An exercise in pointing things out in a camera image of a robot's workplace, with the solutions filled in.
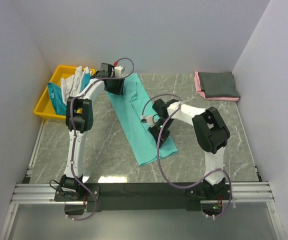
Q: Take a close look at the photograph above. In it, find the mint green polo shirt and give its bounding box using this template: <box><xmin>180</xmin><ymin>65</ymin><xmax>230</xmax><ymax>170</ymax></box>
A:
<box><xmin>107</xmin><ymin>72</ymin><xmax>179</xmax><ymax>167</ymax></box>

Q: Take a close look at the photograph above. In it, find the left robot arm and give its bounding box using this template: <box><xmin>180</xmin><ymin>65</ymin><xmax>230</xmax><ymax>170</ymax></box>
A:
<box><xmin>60</xmin><ymin>62</ymin><xmax>125</xmax><ymax>196</ymax></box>

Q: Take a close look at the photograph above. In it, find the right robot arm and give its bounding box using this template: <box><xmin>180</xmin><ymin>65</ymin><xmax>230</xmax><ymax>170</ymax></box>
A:
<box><xmin>142</xmin><ymin>99</ymin><xmax>230</xmax><ymax>195</ymax></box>

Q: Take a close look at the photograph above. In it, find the white t shirt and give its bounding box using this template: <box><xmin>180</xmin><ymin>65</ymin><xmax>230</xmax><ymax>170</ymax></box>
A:
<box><xmin>60</xmin><ymin>66</ymin><xmax>93</xmax><ymax>103</ymax></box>

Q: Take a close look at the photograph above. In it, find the folded pink t shirt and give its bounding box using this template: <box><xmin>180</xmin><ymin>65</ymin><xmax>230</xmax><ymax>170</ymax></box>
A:
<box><xmin>194</xmin><ymin>71</ymin><xmax>240</xmax><ymax>102</ymax></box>

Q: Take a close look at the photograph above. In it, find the teal t shirt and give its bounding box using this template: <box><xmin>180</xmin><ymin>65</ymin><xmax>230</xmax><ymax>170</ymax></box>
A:
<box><xmin>47</xmin><ymin>72</ymin><xmax>95</xmax><ymax>117</ymax></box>

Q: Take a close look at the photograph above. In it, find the yellow plastic bin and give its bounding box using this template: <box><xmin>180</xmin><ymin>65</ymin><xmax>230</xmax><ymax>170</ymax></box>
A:
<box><xmin>34</xmin><ymin>65</ymin><xmax>95</xmax><ymax>120</ymax></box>

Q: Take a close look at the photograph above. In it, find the folded dark grey t shirt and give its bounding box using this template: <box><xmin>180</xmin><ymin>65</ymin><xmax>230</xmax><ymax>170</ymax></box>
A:
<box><xmin>198</xmin><ymin>72</ymin><xmax>240</xmax><ymax>98</ymax></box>

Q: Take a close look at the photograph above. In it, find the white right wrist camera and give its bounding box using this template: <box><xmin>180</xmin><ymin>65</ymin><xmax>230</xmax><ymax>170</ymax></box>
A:
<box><xmin>141</xmin><ymin>115</ymin><xmax>156</xmax><ymax>126</ymax></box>

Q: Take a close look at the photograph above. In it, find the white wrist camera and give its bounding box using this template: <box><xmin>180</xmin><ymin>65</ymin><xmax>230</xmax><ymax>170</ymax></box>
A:
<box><xmin>114</xmin><ymin>65</ymin><xmax>125</xmax><ymax>78</ymax></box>
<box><xmin>141</xmin><ymin>115</ymin><xmax>156</xmax><ymax>126</ymax></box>

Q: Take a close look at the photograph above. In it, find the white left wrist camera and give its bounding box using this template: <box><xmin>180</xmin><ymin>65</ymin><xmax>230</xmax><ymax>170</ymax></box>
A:
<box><xmin>114</xmin><ymin>65</ymin><xmax>125</xmax><ymax>78</ymax></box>

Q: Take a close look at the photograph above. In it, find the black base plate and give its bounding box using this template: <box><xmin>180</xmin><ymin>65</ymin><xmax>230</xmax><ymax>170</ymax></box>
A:
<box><xmin>53</xmin><ymin>181</ymin><xmax>233</xmax><ymax>216</ymax></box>

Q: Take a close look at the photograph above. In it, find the aluminium frame rail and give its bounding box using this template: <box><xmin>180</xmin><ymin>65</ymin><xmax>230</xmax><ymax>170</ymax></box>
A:
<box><xmin>11</xmin><ymin>116</ymin><xmax>286</xmax><ymax>240</ymax></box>

